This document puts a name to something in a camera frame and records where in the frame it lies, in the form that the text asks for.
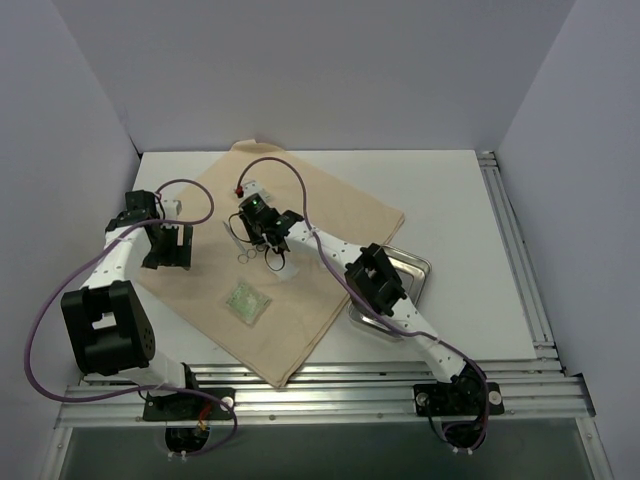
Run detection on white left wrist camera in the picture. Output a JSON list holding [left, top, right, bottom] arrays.
[[156, 199, 182, 220]]

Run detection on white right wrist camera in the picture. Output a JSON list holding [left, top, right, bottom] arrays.
[[234, 180, 264, 199]]

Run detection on green gauze packet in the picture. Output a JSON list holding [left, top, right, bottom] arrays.
[[223, 280, 271, 327], [243, 180, 271, 203]]

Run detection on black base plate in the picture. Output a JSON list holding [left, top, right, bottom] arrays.
[[412, 380, 505, 417], [142, 391, 232, 422]]

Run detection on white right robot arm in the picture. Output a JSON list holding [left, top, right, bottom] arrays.
[[239, 194, 488, 413]]

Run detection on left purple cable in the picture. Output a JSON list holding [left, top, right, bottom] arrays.
[[22, 178, 239, 457]]

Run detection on aluminium rail frame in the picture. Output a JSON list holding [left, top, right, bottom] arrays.
[[53, 150, 596, 431]]

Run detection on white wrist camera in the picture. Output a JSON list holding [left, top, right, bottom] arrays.
[[156, 199, 182, 220], [234, 180, 264, 199]]

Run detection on steel scissors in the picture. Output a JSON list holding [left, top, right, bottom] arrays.
[[223, 222, 257, 264], [250, 243, 269, 252]]

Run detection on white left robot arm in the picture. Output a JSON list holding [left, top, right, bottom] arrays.
[[61, 190, 202, 419]]

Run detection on white gauze pad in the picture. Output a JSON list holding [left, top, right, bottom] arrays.
[[276, 264, 299, 282]]

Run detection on beige cloth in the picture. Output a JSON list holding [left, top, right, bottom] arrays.
[[138, 141, 404, 387]]

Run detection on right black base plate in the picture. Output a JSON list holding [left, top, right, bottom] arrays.
[[412, 380, 505, 417]]

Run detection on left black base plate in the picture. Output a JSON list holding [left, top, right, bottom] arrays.
[[142, 391, 232, 422]]

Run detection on steel instrument tray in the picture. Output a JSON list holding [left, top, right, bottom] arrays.
[[348, 245, 432, 342]]

